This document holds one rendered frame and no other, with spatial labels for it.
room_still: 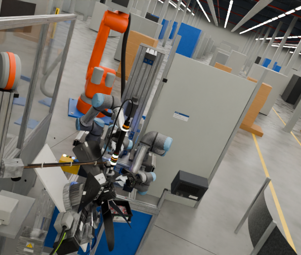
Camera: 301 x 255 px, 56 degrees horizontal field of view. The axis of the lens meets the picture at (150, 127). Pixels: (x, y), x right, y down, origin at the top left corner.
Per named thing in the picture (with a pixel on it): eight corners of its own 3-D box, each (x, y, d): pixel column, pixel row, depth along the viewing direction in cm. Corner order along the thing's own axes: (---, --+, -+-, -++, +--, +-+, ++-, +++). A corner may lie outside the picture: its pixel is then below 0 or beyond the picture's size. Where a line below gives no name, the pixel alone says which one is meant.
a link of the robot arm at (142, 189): (134, 186, 232) (138, 175, 228) (146, 192, 232) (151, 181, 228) (132, 192, 225) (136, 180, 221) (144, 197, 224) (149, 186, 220)
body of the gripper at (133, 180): (131, 181, 203) (144, 179, 211) (125, 173, 208) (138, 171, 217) (127, 188, 206) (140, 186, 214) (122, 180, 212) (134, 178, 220)
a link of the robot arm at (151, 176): (154, 183, 225) (158, 175, 222) (143, 185, 218) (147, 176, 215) (148, 177, 231) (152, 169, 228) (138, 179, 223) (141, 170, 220)
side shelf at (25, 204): (-27, 228, 168) (-27, 225, 167) (1, 193, 201) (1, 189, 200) (14, 239, 172) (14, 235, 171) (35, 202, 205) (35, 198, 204)
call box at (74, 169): (56, 170, 223) (59, 159, 220) (59, 164, 233) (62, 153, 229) (76, 176, 226) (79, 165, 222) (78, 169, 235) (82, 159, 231)
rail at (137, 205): (54, 188, 233) (57, 180, 230) (56, 185, 237) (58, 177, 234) (157, 216, 247) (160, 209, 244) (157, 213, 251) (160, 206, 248)
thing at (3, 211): (-24, 222, 169) (-21, 208, 165) (-10, 205, 184) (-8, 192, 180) (5, 229, 172) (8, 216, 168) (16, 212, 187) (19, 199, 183)
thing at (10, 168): (-1, 179, 141) (2, 165, 138) (-3, 171, 146) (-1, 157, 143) (21, 178, 148) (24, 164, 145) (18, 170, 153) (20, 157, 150)
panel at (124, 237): (43, 246, 259) (60, 188, 235) (43, 245, 259) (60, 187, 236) (129, 266, 271) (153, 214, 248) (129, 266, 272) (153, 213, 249)
